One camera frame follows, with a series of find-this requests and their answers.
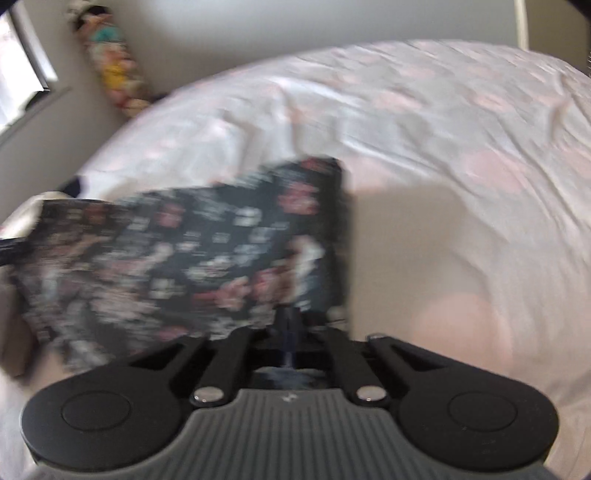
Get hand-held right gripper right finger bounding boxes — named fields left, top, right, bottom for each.
left=290, top=307, right=451, bottom=409

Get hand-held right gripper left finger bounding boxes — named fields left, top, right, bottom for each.
left=122, top=307, right=291, bottom=409

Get dark floral pants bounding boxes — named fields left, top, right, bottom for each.
left=0, top=156, right=357, bottom=391

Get bed with pink dotted sheet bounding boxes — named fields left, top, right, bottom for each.
left=0, top=39, right=591, bottom=480

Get olive folded cloth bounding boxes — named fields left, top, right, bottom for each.
left=0, top=279, right=31, bottom=377

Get hanging column of plush toys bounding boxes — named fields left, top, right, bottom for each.
left=66, top=2, right=157, bottom=120

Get window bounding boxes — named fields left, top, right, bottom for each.
left=0, top=8, right=59, bottom=136

